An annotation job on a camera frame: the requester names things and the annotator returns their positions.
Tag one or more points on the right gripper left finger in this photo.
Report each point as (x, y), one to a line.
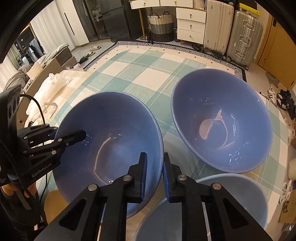
(99, 213)

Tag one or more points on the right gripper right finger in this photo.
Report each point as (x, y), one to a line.
(208, 212)

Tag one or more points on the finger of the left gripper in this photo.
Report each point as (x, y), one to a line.
(43, 132)
(71, 139)

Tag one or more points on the beige plate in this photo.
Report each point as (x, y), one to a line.
(54, 204)

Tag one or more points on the left hand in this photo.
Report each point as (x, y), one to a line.
(10, 189)

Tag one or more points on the clear acrylic stand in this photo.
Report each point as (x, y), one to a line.
(49, 109)

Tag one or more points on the white textured plastic bag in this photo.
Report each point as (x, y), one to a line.
(47, 91)

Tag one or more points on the grey sofa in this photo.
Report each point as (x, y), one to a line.
(20, 78)

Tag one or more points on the teal plaid tablecloth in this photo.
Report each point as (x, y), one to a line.
(150, 74)

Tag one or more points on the black glass cabinet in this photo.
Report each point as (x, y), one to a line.
(91, 18)

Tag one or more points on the black refrigerator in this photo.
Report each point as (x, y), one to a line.
(113, 13)

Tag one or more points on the woven laundry basket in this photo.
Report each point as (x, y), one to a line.
(162, 26)

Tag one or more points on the wooden door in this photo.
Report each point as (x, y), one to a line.
(277, 53)

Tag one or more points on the white drawer vanity desk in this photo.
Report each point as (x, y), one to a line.
(189, 17)

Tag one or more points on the silver aluminium suitcase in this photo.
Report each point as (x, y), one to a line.
(244, 39)

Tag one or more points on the white hard suitcase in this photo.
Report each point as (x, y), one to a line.
(219, 18)

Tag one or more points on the stacked shoe boxes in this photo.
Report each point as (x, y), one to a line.
(248, 10)

